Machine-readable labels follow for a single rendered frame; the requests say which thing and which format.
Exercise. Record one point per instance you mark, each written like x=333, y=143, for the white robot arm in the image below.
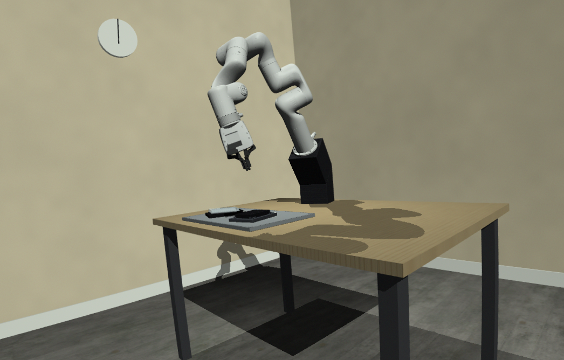
x=225, y=92

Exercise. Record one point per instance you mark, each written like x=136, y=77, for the black rectangular frame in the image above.
x=215, y=215

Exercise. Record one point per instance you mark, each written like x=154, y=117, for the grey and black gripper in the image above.
x=245, y=137

